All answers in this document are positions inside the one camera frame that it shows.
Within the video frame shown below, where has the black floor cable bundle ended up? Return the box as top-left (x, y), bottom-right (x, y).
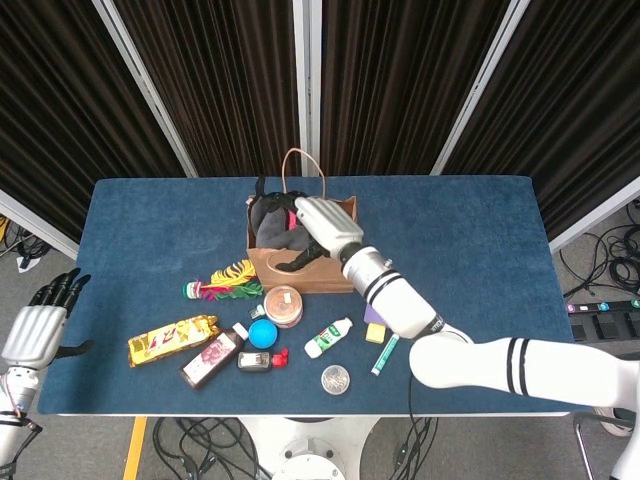
top-left (388, 417), bottom-right (441, 480)
top-left (0, 214), bottom-right (49, 261)
top-left (151, 417), bottom-right (271, 480)
top-left (558, 198), bottom-right (640, 297)

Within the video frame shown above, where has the white partition frame post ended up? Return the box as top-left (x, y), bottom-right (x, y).
top-left (430, 0), bottom-right (531, 176)
top-left (92, 0), bottom-right (199, 179)
top-left (292, 0), bottom-right (324, 176)

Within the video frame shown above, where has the blue ball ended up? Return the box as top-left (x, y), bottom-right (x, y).
top-left (248, 319), bottom-right (278, 349)

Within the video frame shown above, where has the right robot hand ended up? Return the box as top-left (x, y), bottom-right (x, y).
top-left (277, 196), bottom-right (365, 275)

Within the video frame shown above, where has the pink and black cloth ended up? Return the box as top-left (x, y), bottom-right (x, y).
top-left (248, 175), bottom-right (321, 251)

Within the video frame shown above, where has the white green plastic bottle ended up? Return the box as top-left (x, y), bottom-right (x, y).
top-left (303, 316), bottom-right (354, 359)

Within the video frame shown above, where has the black pleated curtain panel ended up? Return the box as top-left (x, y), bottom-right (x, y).
top-left (113, 0), bottom-right (301, 179)
top-left (442, 0), bottom-right (640, 241)
top-left (319, 0), bottom-right (511, 176)
top-left (0, 0), bottom-right (187, 244)

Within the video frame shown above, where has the yellow snack package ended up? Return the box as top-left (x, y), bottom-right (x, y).
top-left (127, 314), bottom-right (221, 369)

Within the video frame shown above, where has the round pink jar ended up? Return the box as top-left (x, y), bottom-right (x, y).
top-left (263, 284), bottom-right (304, 329)

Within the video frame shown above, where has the brown floral label bottle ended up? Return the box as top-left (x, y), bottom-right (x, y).
top-left (179, 322), bottom-right (250, 391)

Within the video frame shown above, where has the white partition base rail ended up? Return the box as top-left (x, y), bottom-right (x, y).
top-left (0, 188), bottom-right (81, 260)
top-left (548, 175), bottom-right (640, 254)

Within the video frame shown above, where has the white table pedestal base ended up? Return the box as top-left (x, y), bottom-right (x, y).
top-left (239, 415), bottom-right (379, 480)

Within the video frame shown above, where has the small dark red-capped bottle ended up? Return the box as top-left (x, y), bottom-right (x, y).
top-left (236, 347), bottom-right (291, 374)

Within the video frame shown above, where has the white sneaker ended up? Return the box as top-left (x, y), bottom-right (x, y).
top-left (594, 407), bottom-right (632, 439)

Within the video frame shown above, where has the colourful feather shuttlecock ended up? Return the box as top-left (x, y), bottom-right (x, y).
top-left (182, 258), bottom-right (265, 303)

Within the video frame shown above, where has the brown paper bag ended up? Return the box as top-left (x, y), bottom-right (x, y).
top-left (245, 148), bottom-right (359, 295)

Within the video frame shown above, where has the green marker pen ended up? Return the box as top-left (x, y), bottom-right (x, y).
top-left (370, 333), bottom-right (400, 377)

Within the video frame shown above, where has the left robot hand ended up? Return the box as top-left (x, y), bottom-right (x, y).
top-left (0, 268), bottom-right (95, 370)

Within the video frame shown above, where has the blue table mat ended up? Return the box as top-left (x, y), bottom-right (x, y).
top-left (37, 175), bottom-right (594, 416)

